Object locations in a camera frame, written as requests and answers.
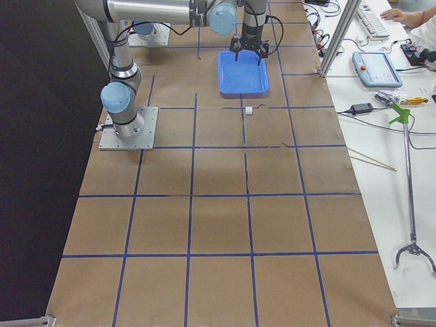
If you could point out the person hand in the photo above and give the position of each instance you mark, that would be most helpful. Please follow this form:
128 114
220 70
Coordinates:
393 14

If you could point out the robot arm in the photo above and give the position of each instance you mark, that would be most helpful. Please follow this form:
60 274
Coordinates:
125 76
145 28

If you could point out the teach pendant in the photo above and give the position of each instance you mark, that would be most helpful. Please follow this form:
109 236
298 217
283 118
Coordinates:
375 69

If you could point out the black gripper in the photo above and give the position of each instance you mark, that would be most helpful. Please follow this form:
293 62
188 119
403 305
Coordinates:
251 33

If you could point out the wooden chopstick pair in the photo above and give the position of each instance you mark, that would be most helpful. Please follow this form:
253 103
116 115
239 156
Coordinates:
354 154

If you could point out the blue plastic tray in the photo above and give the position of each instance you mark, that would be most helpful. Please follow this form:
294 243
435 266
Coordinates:
244 76

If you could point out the white keyboard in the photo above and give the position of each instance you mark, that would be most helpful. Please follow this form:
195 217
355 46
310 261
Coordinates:
370 22

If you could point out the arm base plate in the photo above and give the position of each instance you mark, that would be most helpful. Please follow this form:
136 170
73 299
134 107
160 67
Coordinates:
149 35
139 134

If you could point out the green handled reacher grabber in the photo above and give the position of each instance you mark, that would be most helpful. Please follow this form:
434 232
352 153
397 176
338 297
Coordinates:
413 248

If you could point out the yellow tool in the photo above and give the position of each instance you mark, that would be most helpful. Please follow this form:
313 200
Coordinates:
414 101

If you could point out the aluminium frame post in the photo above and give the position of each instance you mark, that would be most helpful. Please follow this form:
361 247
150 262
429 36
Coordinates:
338 36

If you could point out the black power adapter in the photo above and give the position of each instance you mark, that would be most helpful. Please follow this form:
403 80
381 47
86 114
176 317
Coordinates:
361 108

